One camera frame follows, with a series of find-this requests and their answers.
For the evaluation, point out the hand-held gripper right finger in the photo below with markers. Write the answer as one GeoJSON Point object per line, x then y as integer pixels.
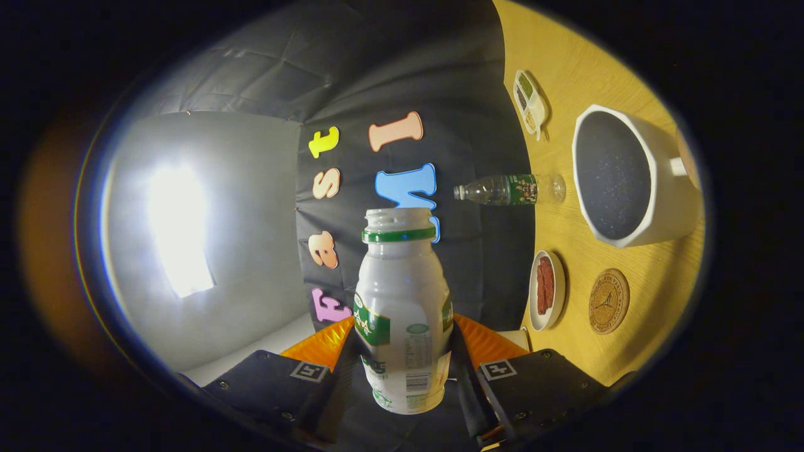
{"type": "Point", "coordinates": [540, 389]}

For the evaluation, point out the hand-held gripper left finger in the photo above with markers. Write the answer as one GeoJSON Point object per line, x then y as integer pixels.
{"type": "Point", "coordinates": [270, 389]}

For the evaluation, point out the round cork coaster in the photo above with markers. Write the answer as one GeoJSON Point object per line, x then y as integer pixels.
{"type": "Point", "coordinates": [609, 301]}

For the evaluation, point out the white juice bottle green label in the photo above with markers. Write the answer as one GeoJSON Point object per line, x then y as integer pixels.
{"type": "Point", "coordinates": [402, 295]}

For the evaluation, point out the clear plastic water bottle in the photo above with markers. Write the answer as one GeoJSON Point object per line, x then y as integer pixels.
{"type": "Point", "coordinates": [502, 189]}

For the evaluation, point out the cream toaster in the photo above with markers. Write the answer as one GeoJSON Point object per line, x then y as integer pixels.
{"type": "Point", "coordinates": [518, 339]}

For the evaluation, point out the red meat patty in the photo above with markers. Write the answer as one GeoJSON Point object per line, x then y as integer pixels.
{"type": "Point", "coordinates": [546, 267]}
{"type": "Point", "coordinates": [545, 301]}

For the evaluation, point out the beige round plate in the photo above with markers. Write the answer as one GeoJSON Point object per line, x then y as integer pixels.
{"type": "Point", "coordinates": [559, 289]}

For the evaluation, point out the ceiling light panel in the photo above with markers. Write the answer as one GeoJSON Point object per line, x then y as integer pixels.
{"type": "Point", "coordinates": [179, 229]}

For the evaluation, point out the white divided snack tray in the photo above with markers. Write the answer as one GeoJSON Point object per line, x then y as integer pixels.
{"type": "Point", "coordinates": [534, 116]}

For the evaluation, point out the wooden table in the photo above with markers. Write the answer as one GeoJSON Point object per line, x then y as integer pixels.
{"type": "Point", "coordinates": [597, 69]}

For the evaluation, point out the black backdrop cloth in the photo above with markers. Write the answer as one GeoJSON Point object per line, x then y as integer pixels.
{"type": "Point", "coordinates": [389, 75]}

